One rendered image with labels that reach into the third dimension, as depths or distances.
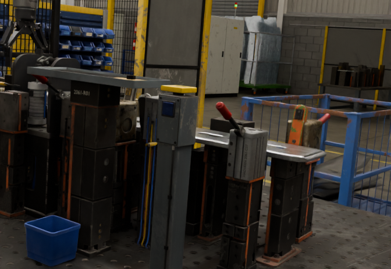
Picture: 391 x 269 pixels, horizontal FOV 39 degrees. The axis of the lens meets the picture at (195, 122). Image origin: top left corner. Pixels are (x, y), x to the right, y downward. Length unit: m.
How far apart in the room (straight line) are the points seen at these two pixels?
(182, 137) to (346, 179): 2.14
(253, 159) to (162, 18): 3.66
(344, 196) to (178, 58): 2.40
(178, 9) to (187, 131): 3.87
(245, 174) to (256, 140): 0.09
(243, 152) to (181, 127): 0.18
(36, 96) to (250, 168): 0.74
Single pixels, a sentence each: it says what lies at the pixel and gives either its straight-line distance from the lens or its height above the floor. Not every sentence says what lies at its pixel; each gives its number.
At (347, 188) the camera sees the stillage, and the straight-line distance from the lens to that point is 3.29.
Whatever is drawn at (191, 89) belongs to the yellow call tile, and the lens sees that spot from 1.24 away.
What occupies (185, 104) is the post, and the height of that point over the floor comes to 1.12.
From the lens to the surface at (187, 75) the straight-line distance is 5.24.
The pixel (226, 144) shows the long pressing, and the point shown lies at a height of 1.00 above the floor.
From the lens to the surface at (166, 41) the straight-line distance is 4.96.
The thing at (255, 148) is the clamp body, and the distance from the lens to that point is 1.32.
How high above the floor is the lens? 1.25
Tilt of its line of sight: 8 degrees down
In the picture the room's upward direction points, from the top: 4 degrees clockwise
